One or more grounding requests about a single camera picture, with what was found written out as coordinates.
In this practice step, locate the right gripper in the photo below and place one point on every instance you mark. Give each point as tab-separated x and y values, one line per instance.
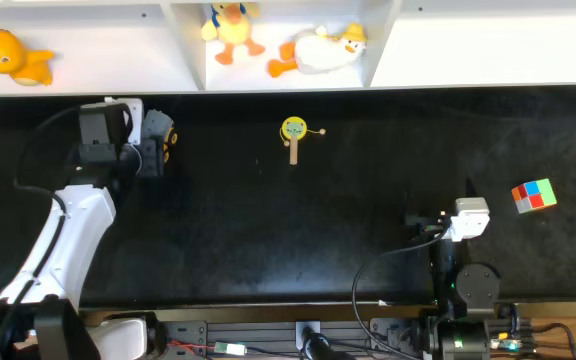
435	230

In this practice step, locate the grey and yellow toy truck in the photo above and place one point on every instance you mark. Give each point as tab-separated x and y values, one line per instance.
157	130

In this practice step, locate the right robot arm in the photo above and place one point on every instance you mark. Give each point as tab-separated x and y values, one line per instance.
477	285

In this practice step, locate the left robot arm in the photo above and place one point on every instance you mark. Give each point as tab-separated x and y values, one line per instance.
78	225

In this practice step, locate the many-coloured puzzle cube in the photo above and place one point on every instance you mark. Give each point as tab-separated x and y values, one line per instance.
535	197

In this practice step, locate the white shelf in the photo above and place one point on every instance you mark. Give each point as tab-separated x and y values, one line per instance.
468	50

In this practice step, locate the yellow wooden rattle drum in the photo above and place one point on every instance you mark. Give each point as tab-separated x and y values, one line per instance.
294	129

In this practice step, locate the white plush goose yellow hat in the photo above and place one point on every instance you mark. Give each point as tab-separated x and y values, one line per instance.
318	52

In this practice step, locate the yellow plush duck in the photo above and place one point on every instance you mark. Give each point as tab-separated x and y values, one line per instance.
233	30

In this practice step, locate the yellow rubber duck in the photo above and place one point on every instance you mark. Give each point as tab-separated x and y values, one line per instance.
3	52

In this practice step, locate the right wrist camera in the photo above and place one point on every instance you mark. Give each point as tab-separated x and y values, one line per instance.
469	220

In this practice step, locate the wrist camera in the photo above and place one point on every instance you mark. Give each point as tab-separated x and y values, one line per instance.
469	220
136	120

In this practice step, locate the mounting rail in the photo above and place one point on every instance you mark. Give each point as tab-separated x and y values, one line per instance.
268	332

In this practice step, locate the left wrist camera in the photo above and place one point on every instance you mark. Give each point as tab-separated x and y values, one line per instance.
136	120

